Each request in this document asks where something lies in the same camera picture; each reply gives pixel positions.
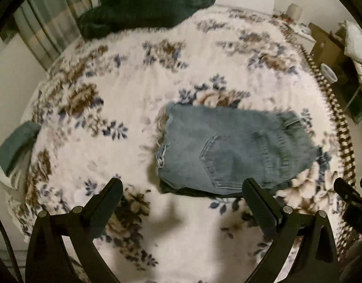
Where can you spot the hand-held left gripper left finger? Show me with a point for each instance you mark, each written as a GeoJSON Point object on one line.
{"type": "Point", "coordinates": [105, 203]}

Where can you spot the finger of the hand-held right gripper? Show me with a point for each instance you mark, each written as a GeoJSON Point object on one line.
{"type": "Point", "coordinates": [350, 196]}

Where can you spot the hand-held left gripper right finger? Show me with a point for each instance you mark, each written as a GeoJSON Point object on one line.
{"type": "Point", "coordinates": [259, 203]}

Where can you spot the blue denim pants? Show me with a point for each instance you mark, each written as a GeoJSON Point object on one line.
{"type": "Point", "coordinates": [228, 147]}

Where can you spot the dark pants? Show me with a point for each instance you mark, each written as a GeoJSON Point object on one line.
{"type": "Point", "coordinates": [195, 191]}

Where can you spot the dark green garment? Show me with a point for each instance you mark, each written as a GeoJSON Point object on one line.
{"type": "Point", "coordinates": [145, 4]}

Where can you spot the green folded cloth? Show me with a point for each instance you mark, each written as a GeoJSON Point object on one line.
{"type": "Point", "coordinates": [17, 147]}

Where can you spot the floral fleece blanket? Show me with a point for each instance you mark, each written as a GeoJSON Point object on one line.
{"type": "Point", "coordinates": [157, 100]}

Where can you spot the white round cup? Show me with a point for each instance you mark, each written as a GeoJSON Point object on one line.
{"type": "Point", "coordinates": [329, 72]}

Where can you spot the pile of white clothes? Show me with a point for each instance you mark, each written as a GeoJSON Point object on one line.
{"type": "Point", "coordinates": [356, 50]}

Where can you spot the cardboard box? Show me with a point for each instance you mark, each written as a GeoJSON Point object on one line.
{"type": "Point", "coordinates": [327, 45]}

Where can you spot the striped curtain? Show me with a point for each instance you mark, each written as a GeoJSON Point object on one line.
{"type": "Point", "coordinates": [51, 20]}

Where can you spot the white jar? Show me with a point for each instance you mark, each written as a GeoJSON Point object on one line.
{"type": "Point", "coordinates": [294, 11]}

